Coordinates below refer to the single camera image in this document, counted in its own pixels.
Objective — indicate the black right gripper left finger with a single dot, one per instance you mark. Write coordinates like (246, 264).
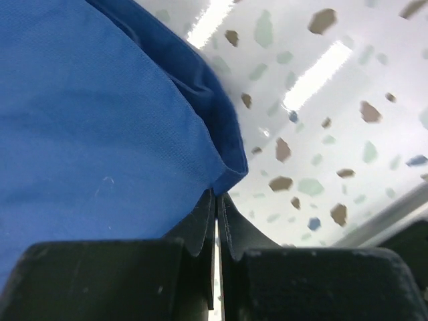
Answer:
(170, 278)

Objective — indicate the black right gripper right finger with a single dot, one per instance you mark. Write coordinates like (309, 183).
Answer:
(261, 280)

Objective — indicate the blue surgical drape cloth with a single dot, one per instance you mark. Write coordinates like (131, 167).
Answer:
(112, 126)

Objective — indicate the aluminium mounting rail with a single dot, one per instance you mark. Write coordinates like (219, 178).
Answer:
(410, 205)

